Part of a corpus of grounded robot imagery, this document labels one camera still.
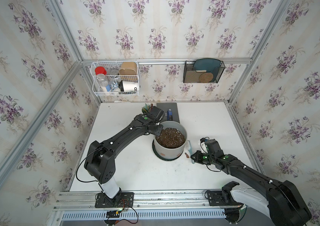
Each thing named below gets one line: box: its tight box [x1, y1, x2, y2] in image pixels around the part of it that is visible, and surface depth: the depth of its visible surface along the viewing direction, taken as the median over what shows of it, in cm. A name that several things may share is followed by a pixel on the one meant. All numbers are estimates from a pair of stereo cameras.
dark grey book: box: [156, 102, 181, 124], surface depth 110 cm
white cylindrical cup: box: [119, 80, 139, 92], surface depth 95 cm
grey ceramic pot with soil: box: [153, 120, 188, 160], surface depth 87 cm
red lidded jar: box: [94, 66, 107, 76], surface depth 95 cm
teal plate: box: [192, 58, 221, 83], surface depth 95 cm
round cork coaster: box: [199, 72, 214, 83], surface depth 100 cm
